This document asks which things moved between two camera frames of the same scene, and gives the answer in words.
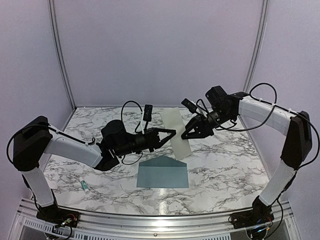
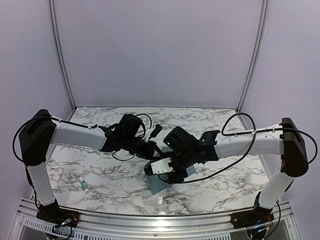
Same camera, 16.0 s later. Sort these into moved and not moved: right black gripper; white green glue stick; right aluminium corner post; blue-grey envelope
Moved: blue-grey envelope; right black gripper
Not moved: right aluminium corner post; white green glue stick
